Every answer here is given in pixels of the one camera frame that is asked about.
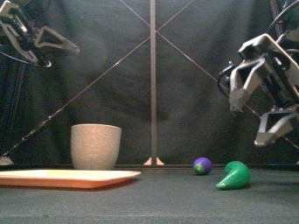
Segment green toy pepper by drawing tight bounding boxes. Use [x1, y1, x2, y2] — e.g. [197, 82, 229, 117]
[214, 160, 252, 191]

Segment pink plate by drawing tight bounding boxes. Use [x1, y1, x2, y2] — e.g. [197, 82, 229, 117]
[0, 169, 142, 189]

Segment purple toy eggplant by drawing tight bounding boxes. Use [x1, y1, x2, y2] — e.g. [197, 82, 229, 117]
[190, 157, 213, 176]

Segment black cloth backdrop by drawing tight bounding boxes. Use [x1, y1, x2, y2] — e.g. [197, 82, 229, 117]
[0, 0, 299, 169]

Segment grey speckled cup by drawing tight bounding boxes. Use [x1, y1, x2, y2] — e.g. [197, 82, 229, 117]
[69, 123, 122, 171]

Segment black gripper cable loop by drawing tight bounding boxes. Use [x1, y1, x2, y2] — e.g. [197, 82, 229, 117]
[216, 60, 236, 99]

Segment diagonal frame brace rod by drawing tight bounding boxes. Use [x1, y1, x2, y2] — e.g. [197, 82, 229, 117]
[117, 0, 299, 150]
[0, 0, 196, 158]

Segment vertical metal frame post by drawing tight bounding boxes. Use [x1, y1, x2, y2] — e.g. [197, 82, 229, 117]
[148, 0, 158, 166]

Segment frame post foot bracket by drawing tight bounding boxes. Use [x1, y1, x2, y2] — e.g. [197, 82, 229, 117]
[142, 157, 165, 166]
[0, 156, 14, 166]

